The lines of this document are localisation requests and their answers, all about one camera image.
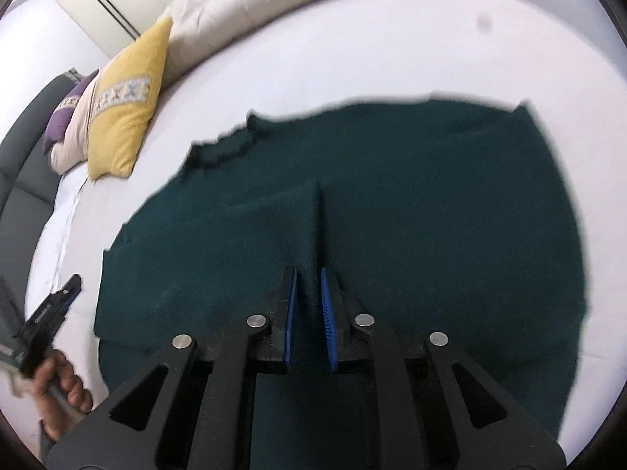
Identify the purple pillow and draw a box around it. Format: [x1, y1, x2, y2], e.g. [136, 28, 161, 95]
[42, 69, 100, 156]

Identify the grey padded headboard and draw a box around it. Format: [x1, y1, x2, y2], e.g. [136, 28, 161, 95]
[0, 72, 82, 275]

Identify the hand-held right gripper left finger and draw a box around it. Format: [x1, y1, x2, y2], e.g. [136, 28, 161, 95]
[46, 265, 299, 470]

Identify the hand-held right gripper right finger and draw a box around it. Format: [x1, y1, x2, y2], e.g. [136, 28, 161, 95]
[319, 267, 568, 470]

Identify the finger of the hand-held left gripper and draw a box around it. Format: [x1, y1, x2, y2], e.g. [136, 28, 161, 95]
[48, 274, 83, 315]

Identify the dark green knitted garment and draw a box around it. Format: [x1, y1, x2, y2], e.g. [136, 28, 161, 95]
[93, 98, 589, 470]

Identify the person's left hand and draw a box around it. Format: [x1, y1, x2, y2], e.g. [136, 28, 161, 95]
[32, 350, 94, 441]

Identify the white bed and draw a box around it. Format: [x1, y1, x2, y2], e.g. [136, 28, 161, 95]
[24, 0, 627, 458]

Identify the beige duvet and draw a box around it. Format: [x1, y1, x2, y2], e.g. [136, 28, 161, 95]
[49, 0, 507, 175]

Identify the yellow pillow with patterned band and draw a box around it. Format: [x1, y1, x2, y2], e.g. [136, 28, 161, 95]
[87, 16, 173, 183]

